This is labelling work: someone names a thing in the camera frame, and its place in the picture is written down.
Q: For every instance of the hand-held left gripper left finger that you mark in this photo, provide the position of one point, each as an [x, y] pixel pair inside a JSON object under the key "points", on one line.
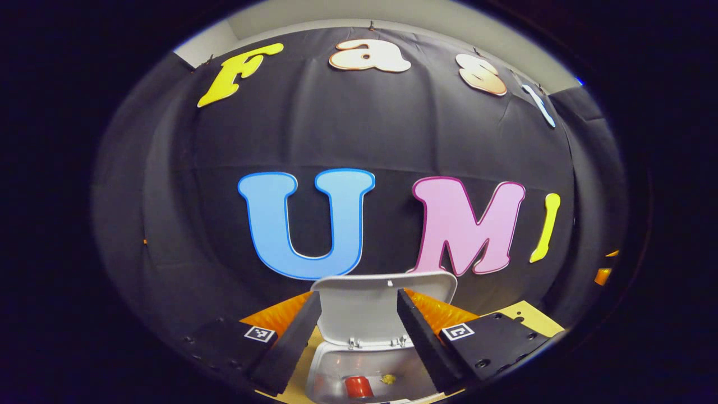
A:
{"points": [[291, 342]]}

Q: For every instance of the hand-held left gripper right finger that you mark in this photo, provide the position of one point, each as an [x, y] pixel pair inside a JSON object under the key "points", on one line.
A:
{"points": [[423, 342]]}

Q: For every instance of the yellow paper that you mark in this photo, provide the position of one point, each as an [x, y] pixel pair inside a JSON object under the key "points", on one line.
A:
{"points": [[388, 379]]}

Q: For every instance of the white desktop garbage bin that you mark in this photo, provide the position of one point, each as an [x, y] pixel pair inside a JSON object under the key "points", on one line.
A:
{"points": [[364, 314]]}

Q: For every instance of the red pop can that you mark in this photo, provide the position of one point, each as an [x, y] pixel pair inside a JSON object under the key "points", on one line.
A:
{"points": [[358, 387]]}

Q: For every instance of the wooden desktop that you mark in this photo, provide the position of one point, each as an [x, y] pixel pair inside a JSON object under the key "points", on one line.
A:
{"points": [[538, 320]]}

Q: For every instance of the black backdrop cloth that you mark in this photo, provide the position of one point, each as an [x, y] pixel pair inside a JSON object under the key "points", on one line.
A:
{"points": [[359, 134]]}

